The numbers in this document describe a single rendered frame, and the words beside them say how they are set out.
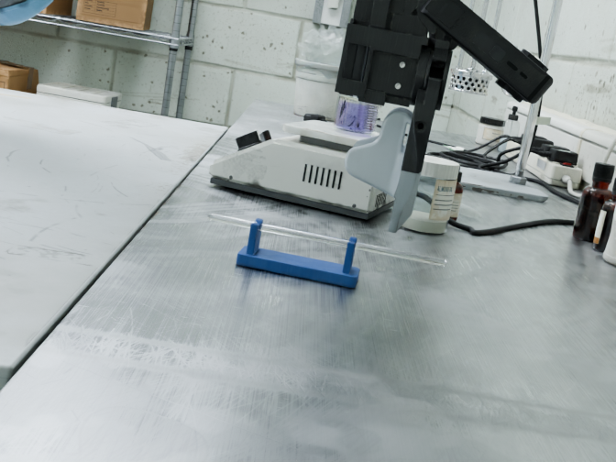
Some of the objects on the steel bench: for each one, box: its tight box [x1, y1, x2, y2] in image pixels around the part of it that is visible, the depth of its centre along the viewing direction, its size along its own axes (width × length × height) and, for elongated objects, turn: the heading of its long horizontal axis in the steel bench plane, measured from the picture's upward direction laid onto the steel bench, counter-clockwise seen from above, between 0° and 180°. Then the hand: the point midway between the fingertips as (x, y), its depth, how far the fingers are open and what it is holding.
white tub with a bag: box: [293, 24, 347, 122], centre depth 210 cm, size 14×14×21 cm
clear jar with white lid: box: [401, 155, 459, 236], centre depth 102 cm, size 6×6×8 cm
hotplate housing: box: [209, 135, 395, 220], centre depth 108 cm, size 22×13×8 cm, turn 34°
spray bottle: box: [498, 105, 520, 152], centre depth 206 cm, size 4×4×11 cm
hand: (405, 213), depth 74 cm, fingers open, 3 cm apart
